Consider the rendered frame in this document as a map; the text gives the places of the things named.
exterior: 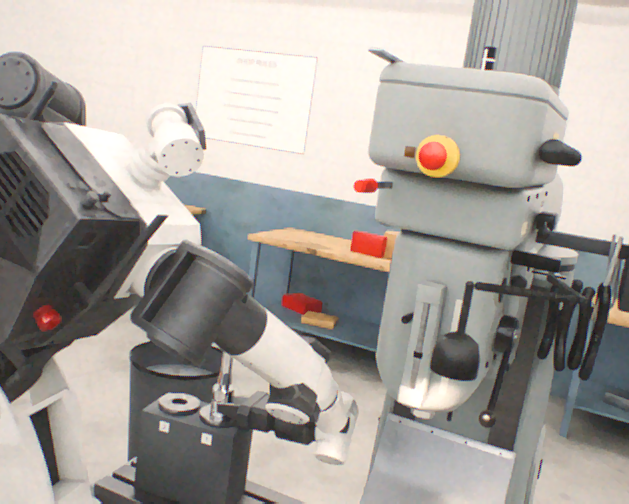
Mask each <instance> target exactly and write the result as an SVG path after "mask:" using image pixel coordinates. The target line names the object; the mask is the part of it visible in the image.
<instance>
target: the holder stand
mask: <svg viewBox="0 0 629 504"><path fill-rule="evenodd" d="M210 406H211V404H208V403H204V401H200V400H199V399H198V398H196V397H195V396H192V395H190V394H184V393H170V392H168V393H166V394H165V395H163V396H161V397H160V398H159V399H157V400H156V401H154V402H153V403H151V405H150V406H148V407H147V408H145V409H144V410H142V413H141V423H140V433H139V442H138V452H137V462H136V472H135V482H134V488H136V489H139V490H142V491H145V492H148V493H151V494H154V495H158V496H161V497H164V498H167V499H170V500H174V501H177V502H180V503H183V504H235V503H236V501H237V499H238V498H239V497H240V496H241V494H242V493H243V492H244V491H245V486H246V479H247V471H248V464H249V457H250V449H251V441H252V434H253V430H252V429H250V430H249V431H245V430H241V429H238V427H237V426H236V420H235V419H233V418H230V417H226V418H219V417H215V416H212V415H211V414H210Z"/></svg>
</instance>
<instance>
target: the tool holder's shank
mask: <svg viewBox="0 0 629 504"><path fill-rule="evenodd" d="M233 360H234V358H232V357H231V356H230V355H228V353H227V352H225V351H224V350H222V359H221V367H220V373H219V376H218V380H217V383H218V384H219V385H218V387H219V388H222V389H228V388H230V385H231V384H232V368H233Z"/></svg>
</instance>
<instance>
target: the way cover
mask: <svg viewBox="0 0 629 504"><path fill-rule="evenodd" d="M393 419H394V420H393ZM392 420H393V421H392ZM404 424H405V425H404ZM403 428H405V429H403ZM406 430H408V431H406ZM398 431H399V432H398ZM404 434H405V435H404ZM390 435H391V436H390ZM412 438H413V439H412ZM421 440H422V441H421ZM389 443H390V445H389ZM401 445H402V446H401ZM456 445H457V446H456ZM462 447H464V448H462ZM490 447H491V448H490ZM425 449H426V450H425ZM475 450H476V451H475ZM479 453H480V455H481V456H480V455H479ZM397 454H398V455H397ZM394 455H395V456H397V457H395V456H394ZM441 455H442V456H441ZM470 455H471V456H470ZM393 456H394V457H393ZM398 457H399V458H398ZM402 457H403V459H402ZM419 457H420V458H419ZM497 457H498V458H497ZM516 457H517V453H516V452H513V451H510V450H506V449H502V448H499V447H496V446H493V445H490V444H486V443H483V442H480V441H477V440H474V439H471V438H468V437H464V436H461V435H458V434H454V433H451V432H448V431H444V430H441V429H438V428H435V427H432V426H429V425H426V424H422V423H419V422H416V421H413V420H410V419H406V418H402V417H399V416H396V415H393V414H390V413H388V416H387V420H386V423H385V426H384V430H383V433H382V436H381V440H380V443H379V447H378V451H377V454H376V458H375V461H374V465H373V468H372V471H371V474H370V476H369V479H368V482H367V484H366V487H365V490H364V492H363V495H361V498H360V500H359V504H397V503H398V504H504V502H505V498H506V494H508V490H509V486H510V482H511V478H512V474H513V469H514V465H515V461H516ZM393 458H394V459H395V460H394V459H393ZM417 458H418V459H417ZM382 459H383V460H382ZM420 461H421V462H420ZM460 461H461V462H460ZM500 461H501V462H500ZM446 463H447V464H446ZM482 466H483V467H482ZM481 467H482V468H481ZM504 467H505V468H507V469H505V468H504ZM395 468H396V469H395ZM460 468H461V469H460ZM508 469H509V470H508ZM504 470H505V471H504ZM477 472H478V473H477ZM391 473H392V474H391ZM476 473H477V474H476ZM380 474H381V475H380ZM408 474H410V476H408ZM412 474H414V475H412ZM480 474H481V475H482V476H481V475H480ZM404 475H405V477H404ZM469 475H470V476H469ZM502 476H503V477H502ZM381 477H382V478H381ZM401 478H402V479H401ZM396 479H397V480H396ZM485 479H486V480H485ZM425 480H427V481H425ZM397 482H398V483H397ZM404 484H405V486H404ZM373 485H374V486H373ZM386 485H387V486H386ZM371 486H372V488H371ZM390 486H391V487H392V488H391V487H390ZM478 486H479V487H478ZM375 487H376V488H375ZM482 487H483V488H482ZM393 488H394V489H393ZM428 489H430V490H428ZM479 490H480V492H479ZM378 493H379V494H378ZM474 493H475V495H474ZM417 494H418V495H417ZM426 494H427V495H426ZM438 494H439V495H438ZM370 495H371V496H370ZM435 495H436V496H435ZM434 496H435V498H434ZM437 496H439V497H437ZM368 497H369V498H368ZM398 497H399V498H398ZM460 497H461V498H460ZM370 498H372V499H370ZM382 498H383V499H382ZM394 499H395V501H394ZM489 501H490V502H489ZM368 502H369V503H368Z"/></svg>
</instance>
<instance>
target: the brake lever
mask: <svg viewBox="0 0 629 504"><path fill-rule="evenodd" d="M392 184H393V182H389V181H387V182H377V181H376V180H375V179H372V178H369V179H363V180H357V181H355V182H354V184H353V189H354V191H355V192H357V193H374V192H376V191H377V189H392Z"/></svg>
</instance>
